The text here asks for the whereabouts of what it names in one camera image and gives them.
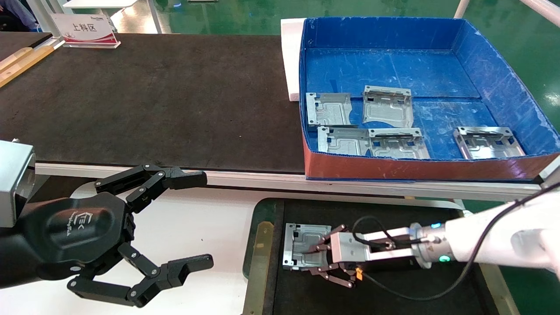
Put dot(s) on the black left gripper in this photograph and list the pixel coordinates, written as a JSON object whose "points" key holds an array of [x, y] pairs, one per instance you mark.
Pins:
{"points": [[83, 227]]}

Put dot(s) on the long wooden strip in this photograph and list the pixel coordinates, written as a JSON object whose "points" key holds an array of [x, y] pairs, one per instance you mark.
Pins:
{"points": [[26, 63]]}

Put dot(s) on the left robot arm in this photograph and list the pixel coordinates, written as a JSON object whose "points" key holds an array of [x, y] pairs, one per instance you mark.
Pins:
{"points": [[13, 262]]}

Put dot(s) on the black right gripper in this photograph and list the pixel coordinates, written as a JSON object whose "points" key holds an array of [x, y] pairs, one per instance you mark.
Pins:
{"points": [[400, 247]]}

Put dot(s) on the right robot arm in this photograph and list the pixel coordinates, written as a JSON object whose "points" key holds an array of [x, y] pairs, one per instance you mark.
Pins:
{"points": [[503, 236]]}

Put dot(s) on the stamped sheet metal part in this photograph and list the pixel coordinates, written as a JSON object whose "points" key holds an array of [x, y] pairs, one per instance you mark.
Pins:
{"points": [[302, 245], [343, 142], [488, 146], [329, 109], [399, 146], [389, 109]]}

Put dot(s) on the person in blue clothes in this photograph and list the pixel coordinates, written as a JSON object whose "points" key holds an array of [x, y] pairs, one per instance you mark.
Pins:
{"points": [[15, 13]]}

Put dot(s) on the aluminium table edge rail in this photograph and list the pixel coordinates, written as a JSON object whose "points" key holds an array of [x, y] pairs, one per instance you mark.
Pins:
{"points": [[262, 179]]}

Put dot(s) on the black tray container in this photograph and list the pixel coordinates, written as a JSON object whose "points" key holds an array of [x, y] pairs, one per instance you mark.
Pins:
{"points": [[393, 210]]}

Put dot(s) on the white red sign placard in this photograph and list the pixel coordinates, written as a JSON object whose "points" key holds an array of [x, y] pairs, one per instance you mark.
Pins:
{"points": [[85, 28]]}

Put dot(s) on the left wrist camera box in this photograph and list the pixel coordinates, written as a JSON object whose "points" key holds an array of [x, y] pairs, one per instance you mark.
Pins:
{"points": [[13, 183]]}

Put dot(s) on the blue corrugated plastic box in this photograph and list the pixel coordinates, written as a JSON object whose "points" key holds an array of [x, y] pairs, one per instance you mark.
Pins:
{"points": [[393, 65]]}

